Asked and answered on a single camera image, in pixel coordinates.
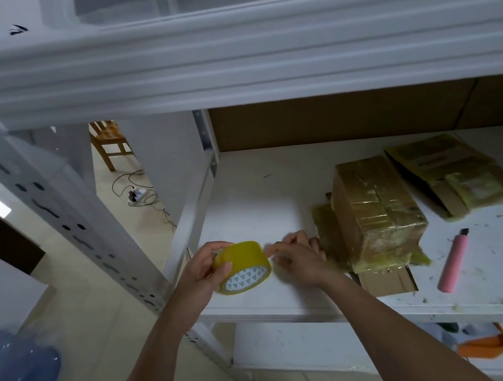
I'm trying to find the person's right hand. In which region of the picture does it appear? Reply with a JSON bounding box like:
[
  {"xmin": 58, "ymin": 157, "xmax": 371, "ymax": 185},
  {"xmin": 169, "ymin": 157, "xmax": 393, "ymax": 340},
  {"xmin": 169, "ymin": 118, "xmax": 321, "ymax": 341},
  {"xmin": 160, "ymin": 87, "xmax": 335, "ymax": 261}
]
[{"xmin": 264, "ymin": 225, "xmax": 347, "ymax": 297}]

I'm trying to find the person's left hand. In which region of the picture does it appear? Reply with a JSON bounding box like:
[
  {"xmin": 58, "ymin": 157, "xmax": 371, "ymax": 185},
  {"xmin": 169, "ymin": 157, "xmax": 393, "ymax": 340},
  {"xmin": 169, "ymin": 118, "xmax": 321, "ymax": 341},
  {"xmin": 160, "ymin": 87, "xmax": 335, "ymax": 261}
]
[{"xmin": 160, "ymin": 238, "xmax": 244, "ymax": 329}]

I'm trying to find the yellow tape roll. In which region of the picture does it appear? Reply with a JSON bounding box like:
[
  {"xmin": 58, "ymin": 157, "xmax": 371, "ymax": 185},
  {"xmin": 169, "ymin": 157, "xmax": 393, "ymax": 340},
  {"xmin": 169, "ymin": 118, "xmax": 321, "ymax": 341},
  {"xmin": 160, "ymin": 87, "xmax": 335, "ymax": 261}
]
[{"xmin": 207, "ymin": 237, "xmax": 275, "ymax": 297}]

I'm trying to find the white metal shelf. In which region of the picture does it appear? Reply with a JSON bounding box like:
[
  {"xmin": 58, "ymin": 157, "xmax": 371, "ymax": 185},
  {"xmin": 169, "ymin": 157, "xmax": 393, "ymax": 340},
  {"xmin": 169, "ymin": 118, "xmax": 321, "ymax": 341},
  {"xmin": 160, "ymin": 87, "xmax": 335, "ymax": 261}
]
[{"xmin": 0, "ymin": 0, "xmax": 503, "ymax": 381}]

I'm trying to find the clear taped brown cardboard box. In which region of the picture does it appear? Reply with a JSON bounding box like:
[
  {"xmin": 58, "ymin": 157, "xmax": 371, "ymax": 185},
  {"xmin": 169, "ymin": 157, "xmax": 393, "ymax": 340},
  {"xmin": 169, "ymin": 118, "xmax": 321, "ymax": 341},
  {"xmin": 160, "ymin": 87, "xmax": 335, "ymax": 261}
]
[{"xmin": 306, "ymin": 151, "xmax": 438, "ymax": 304}]

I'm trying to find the pink utility knife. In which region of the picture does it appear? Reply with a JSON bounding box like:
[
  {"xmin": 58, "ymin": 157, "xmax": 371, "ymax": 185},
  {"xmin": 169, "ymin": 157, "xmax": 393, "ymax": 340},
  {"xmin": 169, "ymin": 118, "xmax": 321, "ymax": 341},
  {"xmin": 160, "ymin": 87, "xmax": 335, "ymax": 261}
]
[{"xmin": 431, "ymin": 227, "xmax": 478, "ymax": 295}]

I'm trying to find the small taped carton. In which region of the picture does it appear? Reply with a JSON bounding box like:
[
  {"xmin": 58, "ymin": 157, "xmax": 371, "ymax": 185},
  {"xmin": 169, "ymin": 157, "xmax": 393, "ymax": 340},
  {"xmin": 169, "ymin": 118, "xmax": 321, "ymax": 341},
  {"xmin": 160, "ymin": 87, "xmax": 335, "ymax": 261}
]
[{"xmin": 382, "ymin": 126, "xmax": 503, "ymax": 228}]

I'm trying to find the person's right forearm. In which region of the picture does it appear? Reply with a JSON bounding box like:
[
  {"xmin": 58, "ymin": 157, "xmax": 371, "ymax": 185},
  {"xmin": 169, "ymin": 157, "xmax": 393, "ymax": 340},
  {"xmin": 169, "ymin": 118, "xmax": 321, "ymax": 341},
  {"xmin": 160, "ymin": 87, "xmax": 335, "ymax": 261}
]
[{"xmin": 320, "ymin": 255, "xmax": 493, "ymax": 381}]

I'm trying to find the person's left forearm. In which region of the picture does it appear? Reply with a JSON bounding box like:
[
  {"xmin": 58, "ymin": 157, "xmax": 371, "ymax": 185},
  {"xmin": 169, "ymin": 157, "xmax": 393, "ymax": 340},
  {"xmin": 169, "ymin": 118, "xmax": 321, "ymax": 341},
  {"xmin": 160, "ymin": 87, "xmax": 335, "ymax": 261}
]
[{"xmin": 89, "ymin": 304, "xmax": 211, "ymax": 381}]

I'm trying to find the wooden chair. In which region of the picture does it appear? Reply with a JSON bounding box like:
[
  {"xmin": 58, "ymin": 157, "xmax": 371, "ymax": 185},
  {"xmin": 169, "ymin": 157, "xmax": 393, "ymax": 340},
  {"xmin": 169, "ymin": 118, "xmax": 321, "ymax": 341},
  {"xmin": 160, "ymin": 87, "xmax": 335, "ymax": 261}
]
[{"xmin": 87, "ymin": 117, "xmax": 137, "ymax": 175}]

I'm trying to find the white board panel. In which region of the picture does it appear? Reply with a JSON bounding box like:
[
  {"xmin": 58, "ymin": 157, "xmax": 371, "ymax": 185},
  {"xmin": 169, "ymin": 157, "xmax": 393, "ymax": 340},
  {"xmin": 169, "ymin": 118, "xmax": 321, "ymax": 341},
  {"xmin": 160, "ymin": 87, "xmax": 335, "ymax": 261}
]
[{"xmin": 0, "ymin": 230, "xmax": 55, "ymax": 337}]

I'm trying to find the orange plastic object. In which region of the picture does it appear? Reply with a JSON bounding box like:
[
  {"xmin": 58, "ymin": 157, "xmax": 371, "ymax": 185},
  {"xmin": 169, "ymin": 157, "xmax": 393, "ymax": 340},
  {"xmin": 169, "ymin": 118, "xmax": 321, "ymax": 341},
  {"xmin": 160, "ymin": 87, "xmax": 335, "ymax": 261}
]
[{"xmin": 452, "ymin": 320, "xmax": 503, "ymax": 364}]

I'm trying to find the dark brown cabinet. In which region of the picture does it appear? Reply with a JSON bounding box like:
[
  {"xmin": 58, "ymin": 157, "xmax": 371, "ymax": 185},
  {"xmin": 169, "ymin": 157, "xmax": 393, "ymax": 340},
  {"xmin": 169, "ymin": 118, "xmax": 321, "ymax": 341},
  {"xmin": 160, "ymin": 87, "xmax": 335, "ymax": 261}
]
[{"xmin": 0, "ymin": 194, "xmax": 49, "ymax": 278}]

